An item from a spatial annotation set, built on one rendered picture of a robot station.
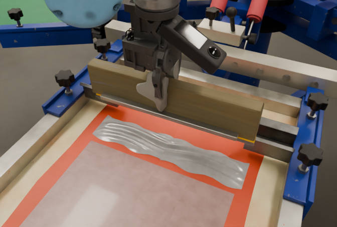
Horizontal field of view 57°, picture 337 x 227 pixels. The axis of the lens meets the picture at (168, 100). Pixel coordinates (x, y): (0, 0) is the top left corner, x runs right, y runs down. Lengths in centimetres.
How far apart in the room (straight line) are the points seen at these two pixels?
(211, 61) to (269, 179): 30
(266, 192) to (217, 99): 23
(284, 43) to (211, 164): 247
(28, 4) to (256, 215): 117
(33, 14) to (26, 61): 159
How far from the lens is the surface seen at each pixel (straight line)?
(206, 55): 50
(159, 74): 53
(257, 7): 104
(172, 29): 50
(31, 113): 236
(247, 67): 86
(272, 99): 82
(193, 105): 58
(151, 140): 72
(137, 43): 53
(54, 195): 68
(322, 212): 189
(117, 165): 69
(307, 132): 75
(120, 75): 62
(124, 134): 74
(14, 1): 149
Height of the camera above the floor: 151
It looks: 42 degrees down
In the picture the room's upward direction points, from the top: straight up
